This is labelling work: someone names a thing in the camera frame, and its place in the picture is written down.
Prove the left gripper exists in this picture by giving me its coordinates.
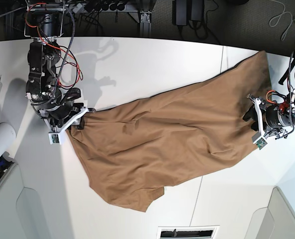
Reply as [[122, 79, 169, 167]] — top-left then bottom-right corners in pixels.
[[242, 94, 293, 139]]

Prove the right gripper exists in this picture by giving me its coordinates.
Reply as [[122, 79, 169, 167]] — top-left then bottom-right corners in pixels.
[[37, 101, 96, 132]]

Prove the tan brown t-shirt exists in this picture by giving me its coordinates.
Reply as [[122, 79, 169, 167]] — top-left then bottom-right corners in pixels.
[[67, 51, 271, 212]]

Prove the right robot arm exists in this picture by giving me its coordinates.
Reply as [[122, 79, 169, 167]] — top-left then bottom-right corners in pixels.
[[24, 0, 95, 135]]

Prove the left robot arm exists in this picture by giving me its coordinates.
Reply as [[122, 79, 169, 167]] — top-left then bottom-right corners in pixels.
[[243, 49, 295, 149]]

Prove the grey padded panel right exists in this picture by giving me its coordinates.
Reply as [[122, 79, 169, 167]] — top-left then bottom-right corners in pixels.
[[245, 187, 295, 239]]

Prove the grey padded panel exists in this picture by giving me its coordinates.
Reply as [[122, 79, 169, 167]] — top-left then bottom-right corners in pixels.
[[245, 187, 295, 239], [0, 164, 51, 239]]

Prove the grey padded panel left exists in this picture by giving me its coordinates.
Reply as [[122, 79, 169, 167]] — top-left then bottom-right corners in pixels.
[[0, 164, 51, 239]]

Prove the white vent grille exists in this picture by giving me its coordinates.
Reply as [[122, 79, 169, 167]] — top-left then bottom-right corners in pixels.
[[156, 226, 220, 239]]

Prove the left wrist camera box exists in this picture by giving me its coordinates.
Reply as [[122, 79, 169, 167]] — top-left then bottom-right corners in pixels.
[[252, 133, 268, 150]]

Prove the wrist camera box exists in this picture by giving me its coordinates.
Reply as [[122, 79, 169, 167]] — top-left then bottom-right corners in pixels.
[[252, 133, 268, 150], [48, 132, 65, 145]]

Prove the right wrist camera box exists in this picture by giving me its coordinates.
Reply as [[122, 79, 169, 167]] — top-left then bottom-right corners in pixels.
[[48, 132, 65, 145]]

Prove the aluminium frame post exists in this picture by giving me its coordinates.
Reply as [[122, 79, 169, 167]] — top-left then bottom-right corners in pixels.
[[128, 11, 152, 38]]

